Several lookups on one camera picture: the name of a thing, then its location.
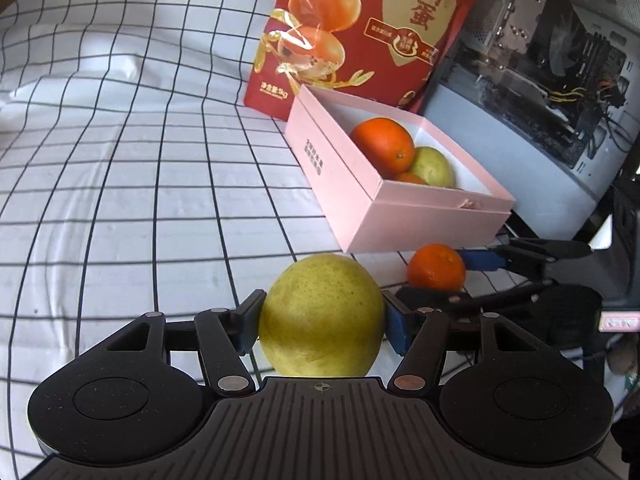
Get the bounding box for large orange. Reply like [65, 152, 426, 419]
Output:
[349, 117, 417, 179]

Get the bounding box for green apple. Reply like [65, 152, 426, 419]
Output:
[258, 254, 386, 378]
[410, 146, 456, 189]

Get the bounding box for white black-checked cloth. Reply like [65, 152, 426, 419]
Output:
[0, 0, 506, 480]

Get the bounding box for pink cardboard box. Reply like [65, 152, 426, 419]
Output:
[285, 84, 516, 254]

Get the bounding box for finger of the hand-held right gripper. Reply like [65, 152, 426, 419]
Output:
[460, 237, 593, 281]
[397, 280, 556, 322]

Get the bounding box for red snack bag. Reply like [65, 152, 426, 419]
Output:
[243, 0, 487, 122]

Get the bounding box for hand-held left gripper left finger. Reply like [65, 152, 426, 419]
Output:
[60, 289, 267, 396]

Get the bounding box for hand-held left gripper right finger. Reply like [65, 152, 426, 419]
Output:
[382, 291, 583, 396]

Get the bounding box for computer case with glass panel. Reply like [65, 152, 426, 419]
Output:
[417, 0, 640, 241]

